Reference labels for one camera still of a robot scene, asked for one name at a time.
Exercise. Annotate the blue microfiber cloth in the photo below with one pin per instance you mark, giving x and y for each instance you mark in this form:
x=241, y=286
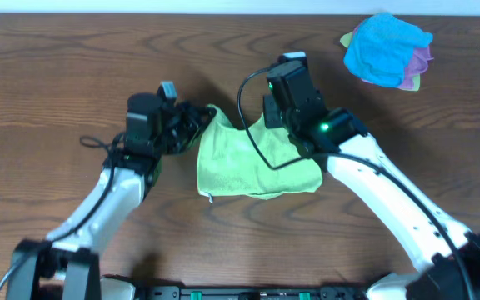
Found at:
x=383, y=48

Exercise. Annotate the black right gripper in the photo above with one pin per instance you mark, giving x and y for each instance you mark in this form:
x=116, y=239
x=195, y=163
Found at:
x=270, y=118

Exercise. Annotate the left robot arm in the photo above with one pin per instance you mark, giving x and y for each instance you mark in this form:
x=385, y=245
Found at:
x=65, y=264

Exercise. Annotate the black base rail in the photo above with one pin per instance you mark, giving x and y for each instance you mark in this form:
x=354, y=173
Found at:
x=244, y=293

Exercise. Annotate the purple microfiber cloth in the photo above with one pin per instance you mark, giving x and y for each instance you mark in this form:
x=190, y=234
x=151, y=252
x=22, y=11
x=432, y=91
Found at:
x=417, y=66

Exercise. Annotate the green microfiber cloth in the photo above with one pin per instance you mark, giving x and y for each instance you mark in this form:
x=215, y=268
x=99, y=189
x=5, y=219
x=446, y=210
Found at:
x=228, y=165

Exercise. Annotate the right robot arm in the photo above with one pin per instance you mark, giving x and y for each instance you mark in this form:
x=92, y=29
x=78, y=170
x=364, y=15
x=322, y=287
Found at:
x=444, y=252

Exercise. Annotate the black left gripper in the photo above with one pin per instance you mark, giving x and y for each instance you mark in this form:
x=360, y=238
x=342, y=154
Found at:
x=192, y=112

